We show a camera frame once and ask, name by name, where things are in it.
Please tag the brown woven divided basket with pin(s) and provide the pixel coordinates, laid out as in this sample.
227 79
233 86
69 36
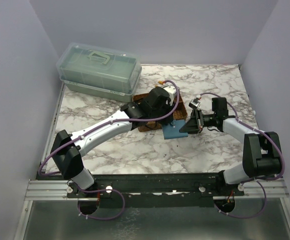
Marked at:
179 114

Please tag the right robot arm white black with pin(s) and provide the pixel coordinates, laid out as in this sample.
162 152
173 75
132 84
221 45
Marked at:
261 158

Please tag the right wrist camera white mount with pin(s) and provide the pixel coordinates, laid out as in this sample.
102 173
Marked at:
195 103

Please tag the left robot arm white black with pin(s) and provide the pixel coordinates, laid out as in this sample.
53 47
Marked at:
70 148

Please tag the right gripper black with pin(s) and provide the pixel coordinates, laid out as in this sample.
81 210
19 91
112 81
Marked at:
199 121

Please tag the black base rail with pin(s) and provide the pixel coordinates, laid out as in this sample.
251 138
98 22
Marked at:
155 190

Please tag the blue leather card holder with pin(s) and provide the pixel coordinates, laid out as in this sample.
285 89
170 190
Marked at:
172 130

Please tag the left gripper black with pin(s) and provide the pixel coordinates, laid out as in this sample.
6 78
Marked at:
167 113

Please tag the green plastic storage box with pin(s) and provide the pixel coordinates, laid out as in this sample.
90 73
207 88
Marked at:
100 72

